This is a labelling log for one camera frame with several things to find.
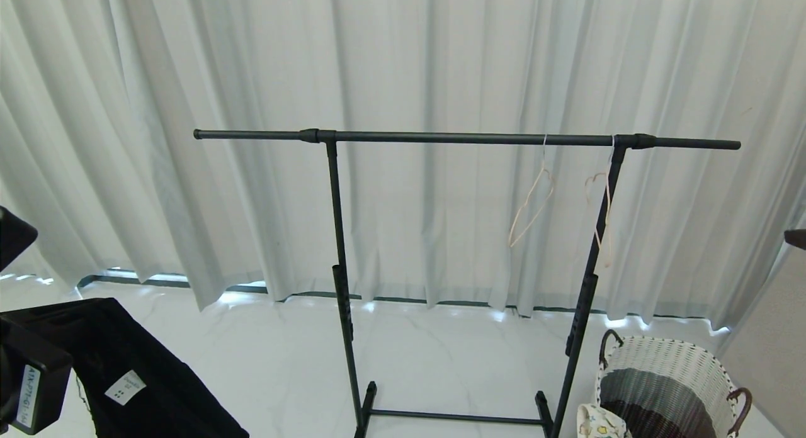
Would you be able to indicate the pink clothes hanger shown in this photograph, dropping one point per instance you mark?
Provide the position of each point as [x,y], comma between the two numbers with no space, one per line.
[544,153]
[609,255]

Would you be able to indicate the white curtain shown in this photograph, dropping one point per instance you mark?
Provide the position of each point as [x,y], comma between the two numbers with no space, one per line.
[409,60]

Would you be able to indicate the black clothes rack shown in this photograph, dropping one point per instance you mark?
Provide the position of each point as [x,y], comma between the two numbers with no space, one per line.
[441,138]

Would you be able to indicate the black garment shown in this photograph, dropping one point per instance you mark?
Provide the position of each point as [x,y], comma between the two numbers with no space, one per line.
[145,350]

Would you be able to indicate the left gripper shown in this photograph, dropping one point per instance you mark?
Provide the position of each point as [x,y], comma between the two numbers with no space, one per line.
[44,369]

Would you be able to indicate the cream printed garment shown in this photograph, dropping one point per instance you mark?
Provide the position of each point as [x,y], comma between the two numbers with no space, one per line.
[601,425]

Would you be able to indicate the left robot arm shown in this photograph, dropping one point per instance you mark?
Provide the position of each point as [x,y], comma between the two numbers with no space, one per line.
[12,233]

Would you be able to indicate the white laundry basket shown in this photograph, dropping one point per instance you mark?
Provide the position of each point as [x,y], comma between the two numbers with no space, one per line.
[667,359]

